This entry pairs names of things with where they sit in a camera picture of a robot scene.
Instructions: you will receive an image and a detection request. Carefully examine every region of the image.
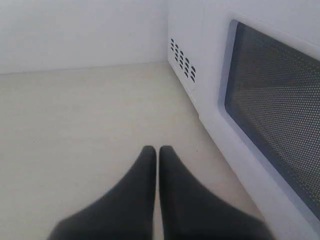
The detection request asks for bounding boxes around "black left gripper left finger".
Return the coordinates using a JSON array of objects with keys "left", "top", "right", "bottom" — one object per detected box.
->
[{"left": 48, "top": 145, "right": 157, "bottom": 240}]

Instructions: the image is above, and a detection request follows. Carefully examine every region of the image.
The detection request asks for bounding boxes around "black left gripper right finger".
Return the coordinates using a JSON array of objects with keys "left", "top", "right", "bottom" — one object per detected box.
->
[{"left": 159, "top": 145, "right": 272, "bottom": 240}]

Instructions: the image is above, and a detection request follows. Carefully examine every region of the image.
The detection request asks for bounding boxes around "white microwave door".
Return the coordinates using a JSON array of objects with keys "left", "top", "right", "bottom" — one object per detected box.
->
[{"left": 197, "top": 0, "right": 320, "bottom": 240}]

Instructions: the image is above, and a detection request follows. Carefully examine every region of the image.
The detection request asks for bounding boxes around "white microwave oven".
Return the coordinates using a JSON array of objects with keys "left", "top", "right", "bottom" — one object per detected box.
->
[{"left": 168, "top": 0, "right": 238, "bottom": 118}]

